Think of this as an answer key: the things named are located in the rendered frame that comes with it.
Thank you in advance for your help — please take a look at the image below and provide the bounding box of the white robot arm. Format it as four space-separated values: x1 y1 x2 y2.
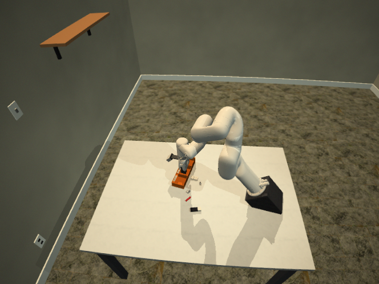
166 107 269 197

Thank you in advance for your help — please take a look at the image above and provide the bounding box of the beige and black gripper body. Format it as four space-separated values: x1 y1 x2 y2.
179 159 190 171

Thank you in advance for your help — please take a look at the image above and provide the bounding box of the orange open bin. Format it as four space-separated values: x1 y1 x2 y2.
172 157 195 189

